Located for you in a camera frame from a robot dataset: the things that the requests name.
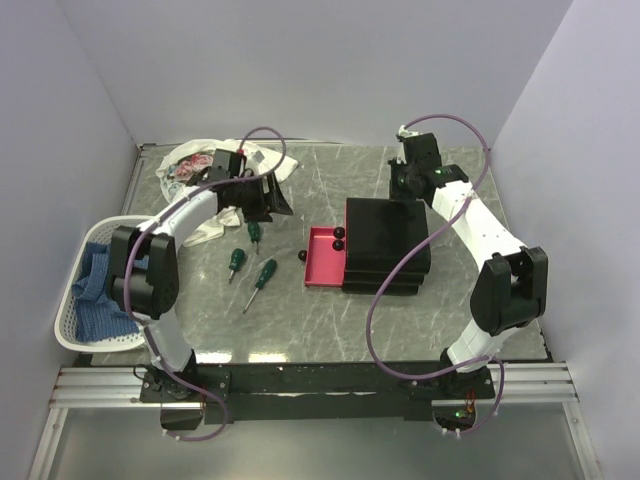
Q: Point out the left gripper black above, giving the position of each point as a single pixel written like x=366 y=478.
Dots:
x=270 y=203

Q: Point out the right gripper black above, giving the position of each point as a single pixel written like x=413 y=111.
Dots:
x=396 y=167

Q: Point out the black drawer cabinet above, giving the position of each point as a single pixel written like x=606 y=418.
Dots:
x=379 y=234

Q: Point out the green stubby screwdriver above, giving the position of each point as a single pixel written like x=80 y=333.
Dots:
x=237 y=260

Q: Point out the green long screwdriver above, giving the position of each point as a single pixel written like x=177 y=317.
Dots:
x=266 y=274

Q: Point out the pink bottom drawer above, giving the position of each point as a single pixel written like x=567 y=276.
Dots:
x=326 y=257

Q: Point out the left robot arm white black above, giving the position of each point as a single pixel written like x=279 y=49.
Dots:
x=143 y=274

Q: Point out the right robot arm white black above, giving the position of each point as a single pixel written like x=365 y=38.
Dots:
x=511 y=288

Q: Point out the white floral t-shirt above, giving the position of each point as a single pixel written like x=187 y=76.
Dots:
x=203 y=161

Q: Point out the white laundry basket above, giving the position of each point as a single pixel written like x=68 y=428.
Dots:
x=65 y=328

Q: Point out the blue checked shirt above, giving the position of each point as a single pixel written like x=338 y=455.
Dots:
x=98 y=317

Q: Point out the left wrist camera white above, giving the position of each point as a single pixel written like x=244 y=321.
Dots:
x=253 y=157

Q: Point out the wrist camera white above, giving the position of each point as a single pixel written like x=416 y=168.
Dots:
x=253 y=157
x=404 y=133

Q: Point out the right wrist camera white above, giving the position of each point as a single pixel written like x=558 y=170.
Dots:
x=404 y=133

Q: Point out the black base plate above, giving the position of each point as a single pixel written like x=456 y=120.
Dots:
x=305 y=391

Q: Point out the aluminium rail frame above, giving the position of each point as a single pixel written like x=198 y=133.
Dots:
x=115 y=387

